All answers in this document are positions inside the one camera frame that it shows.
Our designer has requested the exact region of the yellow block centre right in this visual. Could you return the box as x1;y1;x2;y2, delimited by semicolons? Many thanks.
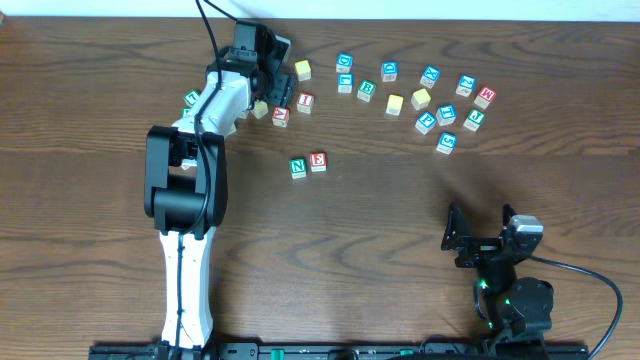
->
386;94;404;116

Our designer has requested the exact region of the red A block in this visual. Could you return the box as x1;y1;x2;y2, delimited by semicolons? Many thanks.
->
271;106;290;128

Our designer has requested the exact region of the blue d block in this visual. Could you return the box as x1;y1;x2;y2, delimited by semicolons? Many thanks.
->
336;53;354;73
381;62;398;82

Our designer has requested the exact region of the green N block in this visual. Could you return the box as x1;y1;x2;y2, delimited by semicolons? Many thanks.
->
289;158;307;179

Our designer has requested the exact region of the blue X block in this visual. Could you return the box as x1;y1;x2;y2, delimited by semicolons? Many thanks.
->
420;66;440;89

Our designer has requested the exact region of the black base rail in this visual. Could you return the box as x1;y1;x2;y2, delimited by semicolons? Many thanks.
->
88;340;589;360

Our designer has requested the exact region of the yellow O block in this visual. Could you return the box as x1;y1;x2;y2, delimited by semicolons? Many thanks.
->
295;60;312;82

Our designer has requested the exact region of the green B block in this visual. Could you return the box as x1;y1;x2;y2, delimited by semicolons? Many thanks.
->
357;80;377;102

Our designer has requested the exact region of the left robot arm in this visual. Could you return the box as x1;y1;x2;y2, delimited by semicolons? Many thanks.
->
144;21;295;359

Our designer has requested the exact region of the blue D block upper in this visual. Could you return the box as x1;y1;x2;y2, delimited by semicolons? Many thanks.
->
336;53;354;73

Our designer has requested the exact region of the red I block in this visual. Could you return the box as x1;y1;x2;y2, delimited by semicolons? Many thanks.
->
296;92;315;114

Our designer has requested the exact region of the blue L block centre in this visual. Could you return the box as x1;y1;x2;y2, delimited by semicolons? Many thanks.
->
338;73;354;94

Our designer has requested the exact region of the yellow block beside R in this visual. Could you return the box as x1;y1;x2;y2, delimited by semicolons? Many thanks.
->
251;100;269;119

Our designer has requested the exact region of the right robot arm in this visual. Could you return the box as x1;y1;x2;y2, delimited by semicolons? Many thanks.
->
441;203;554;358

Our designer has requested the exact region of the red M block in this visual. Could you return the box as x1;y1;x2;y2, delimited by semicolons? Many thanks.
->
474;86;496;109

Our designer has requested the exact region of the red E block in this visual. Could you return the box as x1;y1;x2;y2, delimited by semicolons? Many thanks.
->
309;152;327;172

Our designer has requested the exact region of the blue P block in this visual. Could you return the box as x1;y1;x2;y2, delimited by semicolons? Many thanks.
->
415;111;437;135

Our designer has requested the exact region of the blue E block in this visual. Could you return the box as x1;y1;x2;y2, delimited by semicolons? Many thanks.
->
436;104;457;126

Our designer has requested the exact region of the blue Z block right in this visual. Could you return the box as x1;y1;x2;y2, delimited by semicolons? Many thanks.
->
455;75;476;97

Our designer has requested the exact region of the blue D block right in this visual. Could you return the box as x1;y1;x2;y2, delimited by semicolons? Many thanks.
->
381;62;398;82

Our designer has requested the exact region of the green J block right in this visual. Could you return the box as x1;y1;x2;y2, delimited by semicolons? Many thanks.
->
463;109;486;132

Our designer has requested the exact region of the green L block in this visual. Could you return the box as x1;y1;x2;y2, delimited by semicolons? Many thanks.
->
183;89;200;107

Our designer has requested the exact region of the blue S block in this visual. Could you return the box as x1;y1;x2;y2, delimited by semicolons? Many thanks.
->
436;132;457;155

